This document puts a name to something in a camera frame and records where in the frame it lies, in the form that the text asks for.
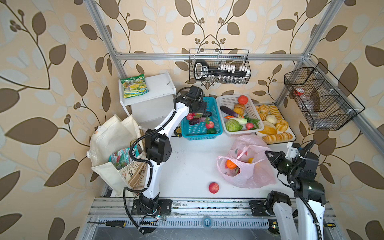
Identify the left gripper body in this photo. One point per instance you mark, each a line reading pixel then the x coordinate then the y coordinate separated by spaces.
pixel 199 106

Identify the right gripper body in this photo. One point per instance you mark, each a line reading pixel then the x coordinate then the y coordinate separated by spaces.
pixel 286 167

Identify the pink plastic grocery bag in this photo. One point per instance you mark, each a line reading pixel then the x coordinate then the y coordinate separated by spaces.
pixel 248 176

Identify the teal plastic fruit basket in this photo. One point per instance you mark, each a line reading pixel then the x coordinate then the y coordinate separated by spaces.
pixel 199 130

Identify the orange persimmon fruit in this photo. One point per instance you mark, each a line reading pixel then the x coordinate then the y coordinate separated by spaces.
pixel 231 165

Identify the red apple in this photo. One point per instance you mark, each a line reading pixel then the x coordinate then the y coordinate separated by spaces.
pixel 214 187

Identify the cream canvas tote bag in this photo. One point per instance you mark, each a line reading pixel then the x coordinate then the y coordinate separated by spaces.
pixel 109 154

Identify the teal red snack bag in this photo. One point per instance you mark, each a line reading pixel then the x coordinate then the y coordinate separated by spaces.
pixel 121 158

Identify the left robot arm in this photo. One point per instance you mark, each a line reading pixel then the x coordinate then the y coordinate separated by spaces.
pixel 158 148

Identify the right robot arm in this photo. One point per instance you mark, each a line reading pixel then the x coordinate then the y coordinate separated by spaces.
pixel 310 200

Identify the bread tray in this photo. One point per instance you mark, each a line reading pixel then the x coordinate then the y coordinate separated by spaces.
pixel 276 129

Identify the white plastic vegetable basket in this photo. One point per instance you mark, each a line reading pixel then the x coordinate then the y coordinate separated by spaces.
pixel 249 116

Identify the green avocado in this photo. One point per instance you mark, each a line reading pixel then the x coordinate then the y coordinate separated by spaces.
pixel 211 131

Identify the black yellow tape measure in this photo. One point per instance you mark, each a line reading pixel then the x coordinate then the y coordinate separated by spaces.
pixel 178 132

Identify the purple eggplant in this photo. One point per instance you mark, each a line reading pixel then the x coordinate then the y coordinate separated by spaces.
pixel 229 111

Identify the green cabbage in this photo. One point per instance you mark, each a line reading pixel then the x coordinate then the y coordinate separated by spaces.
pixel 233 125

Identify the white two-tier shelf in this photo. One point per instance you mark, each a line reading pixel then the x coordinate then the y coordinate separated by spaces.
pixel 150 109

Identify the red tomato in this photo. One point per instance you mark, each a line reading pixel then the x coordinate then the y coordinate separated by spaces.
pixel 243 100

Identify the green snack bag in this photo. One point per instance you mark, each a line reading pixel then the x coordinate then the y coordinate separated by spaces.
pixel 134 86

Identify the black yellow screwdriver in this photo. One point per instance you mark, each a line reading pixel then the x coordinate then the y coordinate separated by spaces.
pixel 114 223

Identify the black wire basket with bottles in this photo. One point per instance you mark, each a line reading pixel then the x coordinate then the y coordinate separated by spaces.
pixel 219 66

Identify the black wire wall basket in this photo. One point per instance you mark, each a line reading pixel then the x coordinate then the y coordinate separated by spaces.
pixel 326 103

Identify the small yellow handled screwdriver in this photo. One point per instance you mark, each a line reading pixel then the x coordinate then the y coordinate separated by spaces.
pixel 329 225

